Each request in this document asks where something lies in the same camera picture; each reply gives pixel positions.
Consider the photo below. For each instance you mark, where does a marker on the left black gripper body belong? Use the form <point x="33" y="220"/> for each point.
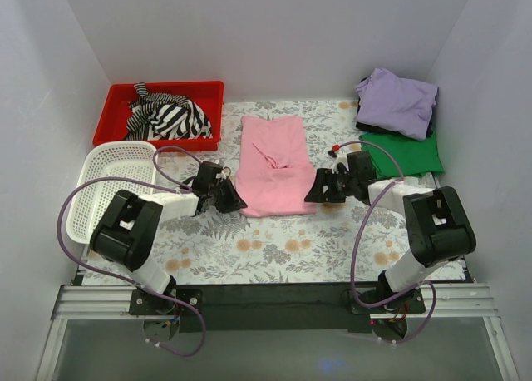
<point x="222" y="195"/>

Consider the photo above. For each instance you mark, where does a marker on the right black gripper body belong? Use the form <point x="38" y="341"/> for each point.
<point x="332" y="185"/>

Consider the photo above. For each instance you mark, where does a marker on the pink t shirt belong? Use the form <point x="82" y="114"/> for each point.
<point x="275" y="172"/>

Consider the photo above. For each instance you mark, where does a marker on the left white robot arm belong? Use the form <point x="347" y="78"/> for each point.
<point x="126" y="232"/>

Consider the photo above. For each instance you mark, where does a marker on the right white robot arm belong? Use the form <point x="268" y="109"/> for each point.
<point x="438" y="229"/>

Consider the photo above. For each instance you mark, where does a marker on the folded green shirt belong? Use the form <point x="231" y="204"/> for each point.
<point x="416" y="158"/>

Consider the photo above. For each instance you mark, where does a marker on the floral table mat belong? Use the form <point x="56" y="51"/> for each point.
<point x="216" y="248"/>

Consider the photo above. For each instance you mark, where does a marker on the white plastic basket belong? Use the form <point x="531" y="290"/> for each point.
<point x="119" y="165"/>

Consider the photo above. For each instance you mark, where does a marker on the folded purple shirt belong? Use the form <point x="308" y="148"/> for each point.
<point x="395" y="102"/>

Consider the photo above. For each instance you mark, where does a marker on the black white striped shirt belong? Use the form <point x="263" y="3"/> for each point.
<point x="164" y="116"/>

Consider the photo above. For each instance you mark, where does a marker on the red plastic bin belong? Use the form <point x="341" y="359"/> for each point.
<point x="209" y="95"/>

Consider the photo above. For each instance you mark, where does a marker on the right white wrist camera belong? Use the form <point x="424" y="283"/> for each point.
<point x="340" y="165"/>

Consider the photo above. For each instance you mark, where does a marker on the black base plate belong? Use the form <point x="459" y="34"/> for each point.
<point x="308" y="306"/>

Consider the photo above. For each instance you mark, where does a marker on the aluminium rail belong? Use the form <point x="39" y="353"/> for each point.
<point x="113" y="302"/>

